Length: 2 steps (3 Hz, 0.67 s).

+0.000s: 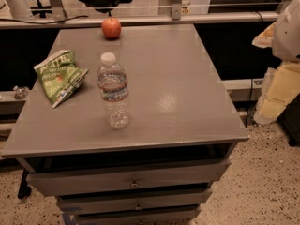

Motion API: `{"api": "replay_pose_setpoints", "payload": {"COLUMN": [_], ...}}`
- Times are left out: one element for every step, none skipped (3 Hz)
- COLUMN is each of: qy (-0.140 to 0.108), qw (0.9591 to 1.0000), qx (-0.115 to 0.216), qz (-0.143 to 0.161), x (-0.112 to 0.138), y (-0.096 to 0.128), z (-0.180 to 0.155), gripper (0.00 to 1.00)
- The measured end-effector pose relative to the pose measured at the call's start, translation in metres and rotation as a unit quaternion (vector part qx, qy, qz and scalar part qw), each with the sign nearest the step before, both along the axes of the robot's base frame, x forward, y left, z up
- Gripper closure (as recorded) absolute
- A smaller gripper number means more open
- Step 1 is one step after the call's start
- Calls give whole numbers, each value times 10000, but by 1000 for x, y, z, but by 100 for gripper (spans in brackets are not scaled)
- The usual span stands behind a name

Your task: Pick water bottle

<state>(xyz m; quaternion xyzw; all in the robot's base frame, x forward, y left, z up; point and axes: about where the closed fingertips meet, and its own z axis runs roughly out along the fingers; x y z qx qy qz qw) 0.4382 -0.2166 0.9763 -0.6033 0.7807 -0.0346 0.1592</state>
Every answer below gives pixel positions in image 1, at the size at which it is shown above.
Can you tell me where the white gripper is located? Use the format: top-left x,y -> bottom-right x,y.
252,0 -> 300,125

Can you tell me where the clear plastic water bottle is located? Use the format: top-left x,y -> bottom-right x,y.
97,52 -> 130,128

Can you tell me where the grey drawer cabinet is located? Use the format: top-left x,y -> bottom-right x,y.
0,23 -> 250,225

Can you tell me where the top grey drawer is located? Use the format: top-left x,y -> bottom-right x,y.
27,158 -> 231,196

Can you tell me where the grey drawer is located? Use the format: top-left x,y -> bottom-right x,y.
27,158 -> 231,196
76,205 -> 200,225
58,187 -> 212,215

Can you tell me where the red apple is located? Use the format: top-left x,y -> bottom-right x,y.
101,17 -> 122,39

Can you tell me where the bottom grey drawer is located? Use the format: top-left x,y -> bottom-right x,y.
76,205 -> 200,225

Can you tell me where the green chip bag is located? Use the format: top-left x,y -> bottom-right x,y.
34,50 -> 89,108

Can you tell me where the middle grey drawer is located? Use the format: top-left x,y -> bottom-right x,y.
58,187 -> 212,215

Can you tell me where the small crumpled clear object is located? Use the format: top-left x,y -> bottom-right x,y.
13,86 -> 29,99

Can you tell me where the black caster wheel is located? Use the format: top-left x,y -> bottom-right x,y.
18,170 -> 32,200

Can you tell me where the grey metal rail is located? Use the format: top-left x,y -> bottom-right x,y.
0,11 -> 279,30

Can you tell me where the black cable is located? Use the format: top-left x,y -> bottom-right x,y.
0,14 -> 90,25

